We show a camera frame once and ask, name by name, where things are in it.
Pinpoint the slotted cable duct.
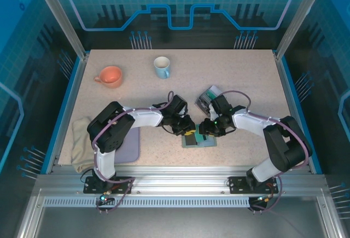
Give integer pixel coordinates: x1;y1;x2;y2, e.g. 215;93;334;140
43;196;251;208

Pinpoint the clear plastic card box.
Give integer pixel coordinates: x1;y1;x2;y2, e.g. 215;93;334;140
194;85;222;114

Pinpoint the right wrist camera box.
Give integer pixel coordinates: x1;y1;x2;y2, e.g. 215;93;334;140
209;95;232;121

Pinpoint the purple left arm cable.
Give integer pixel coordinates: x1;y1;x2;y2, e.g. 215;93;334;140
92;90;176;214

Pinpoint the aluminium side rail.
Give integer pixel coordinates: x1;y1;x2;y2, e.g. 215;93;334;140
275;51;322;175
45;53;90;175

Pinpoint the aluminium front rail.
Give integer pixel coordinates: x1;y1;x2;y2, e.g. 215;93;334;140
35;165;328;198

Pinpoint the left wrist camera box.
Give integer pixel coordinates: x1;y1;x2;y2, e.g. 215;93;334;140
168;94;189;116

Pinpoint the light blue mug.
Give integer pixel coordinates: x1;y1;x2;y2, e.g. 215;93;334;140
153;56;171;79

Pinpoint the aluminium frame post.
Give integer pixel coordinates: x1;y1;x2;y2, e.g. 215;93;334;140
30;0;90;60
274;0;330;60

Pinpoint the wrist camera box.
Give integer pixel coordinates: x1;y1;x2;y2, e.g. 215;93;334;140
168;94;189;116
209;95;232;121

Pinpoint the teal card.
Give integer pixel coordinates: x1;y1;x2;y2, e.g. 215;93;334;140
205;90;219;102

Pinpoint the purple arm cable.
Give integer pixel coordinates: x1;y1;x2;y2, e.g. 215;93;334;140
92;90;176;214
218;90;314;214

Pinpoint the beige cloth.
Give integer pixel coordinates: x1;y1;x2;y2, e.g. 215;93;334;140
71;117;96;173

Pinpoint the purple tray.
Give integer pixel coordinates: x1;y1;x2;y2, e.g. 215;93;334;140
113;127;142;164

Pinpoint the orange cup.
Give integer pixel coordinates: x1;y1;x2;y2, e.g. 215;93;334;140
94;66;123;88

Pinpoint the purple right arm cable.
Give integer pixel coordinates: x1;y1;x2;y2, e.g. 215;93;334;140
218;90;314;214

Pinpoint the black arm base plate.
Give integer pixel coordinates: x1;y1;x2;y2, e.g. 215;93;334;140
83;176;134;195
228;176;279;195

